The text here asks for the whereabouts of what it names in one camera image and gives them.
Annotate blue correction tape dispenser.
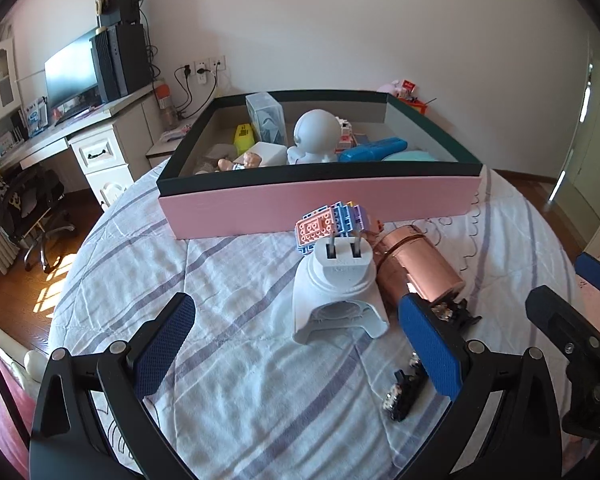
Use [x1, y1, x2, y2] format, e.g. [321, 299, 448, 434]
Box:
[337, 136, 408, 163]

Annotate black office chair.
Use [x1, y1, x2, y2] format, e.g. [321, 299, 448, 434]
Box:
[0, 165, 76, 273]

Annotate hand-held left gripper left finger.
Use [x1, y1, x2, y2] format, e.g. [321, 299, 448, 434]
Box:
[29, 291, 197, 480]

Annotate clear dental floss box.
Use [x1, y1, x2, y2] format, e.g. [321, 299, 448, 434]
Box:
[245, 92, 288, 147]

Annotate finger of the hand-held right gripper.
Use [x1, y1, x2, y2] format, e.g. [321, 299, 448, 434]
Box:
[575, 252, 600, 303]
[525, 285, 600, 361]

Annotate white computer desk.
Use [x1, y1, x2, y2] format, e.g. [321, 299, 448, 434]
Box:
[0, 82, 168, 206]

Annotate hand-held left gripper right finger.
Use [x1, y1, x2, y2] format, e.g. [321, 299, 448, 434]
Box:
[395, 292, 563, 480]

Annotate orange cap bottle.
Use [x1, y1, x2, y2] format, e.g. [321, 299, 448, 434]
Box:
[153, 80, 178, 131]

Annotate rose gold cylinder tin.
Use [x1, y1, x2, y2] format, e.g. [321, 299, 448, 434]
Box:
[372, 225, 466, 308]

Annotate wall power sockets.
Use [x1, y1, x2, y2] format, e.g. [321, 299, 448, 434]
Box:
[175, 56, 227, 83]

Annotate striped white quilt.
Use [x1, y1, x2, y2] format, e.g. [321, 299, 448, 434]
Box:
[50, 162, 581, 480]

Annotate yellow plastic toy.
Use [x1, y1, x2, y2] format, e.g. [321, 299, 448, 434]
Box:
[233, 124, 257, 157]

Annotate small white box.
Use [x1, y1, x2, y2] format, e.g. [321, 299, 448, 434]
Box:
[252, 142, 288, 167]

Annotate black power cables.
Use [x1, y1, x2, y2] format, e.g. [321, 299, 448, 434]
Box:
[172, 65, 216, 121]

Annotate baby doll figurine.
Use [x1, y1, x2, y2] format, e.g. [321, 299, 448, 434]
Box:
[217, 151, 263, 173]

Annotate colourful building block toy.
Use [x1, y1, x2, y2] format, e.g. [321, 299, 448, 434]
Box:
[293, 201, 383, 258]

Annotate white plug night light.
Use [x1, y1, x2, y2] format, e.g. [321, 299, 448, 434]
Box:
[291, 232, 391, 345]

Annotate white astronaut figurine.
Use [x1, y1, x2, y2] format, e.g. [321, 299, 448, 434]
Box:
[286, 109, 342, 165]

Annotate magenta bedspread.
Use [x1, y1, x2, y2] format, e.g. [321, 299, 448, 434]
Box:
[0, 330, 36, 480]

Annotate white bedside cabinet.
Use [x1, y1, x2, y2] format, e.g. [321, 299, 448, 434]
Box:
[145, 110, 206, 171]

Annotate black computer monitor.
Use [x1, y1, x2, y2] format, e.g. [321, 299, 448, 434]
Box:
[44, 27, 103, 111]

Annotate black binder clip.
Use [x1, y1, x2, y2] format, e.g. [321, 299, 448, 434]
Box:
[382, 352, 428, 422]

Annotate pink storage box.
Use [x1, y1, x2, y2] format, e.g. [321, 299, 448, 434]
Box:
[157, 90, 483, 241]

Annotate red storage box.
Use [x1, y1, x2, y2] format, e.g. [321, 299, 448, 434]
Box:
[395, 92, 428, 116]

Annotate white glass door cabinet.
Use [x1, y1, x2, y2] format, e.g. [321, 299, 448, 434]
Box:
[0, 37, 21, 126]

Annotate black speaker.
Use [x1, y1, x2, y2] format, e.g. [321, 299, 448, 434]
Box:
[96, 0, 141, 28]

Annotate black computer tower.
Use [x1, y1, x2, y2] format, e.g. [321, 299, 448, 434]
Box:
[90, 22, 151, 103]

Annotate blue package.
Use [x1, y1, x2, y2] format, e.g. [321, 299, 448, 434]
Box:
[22, 97, 49, 136]

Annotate white door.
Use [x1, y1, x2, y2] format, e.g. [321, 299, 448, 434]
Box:
[547, 30, 600, 246]

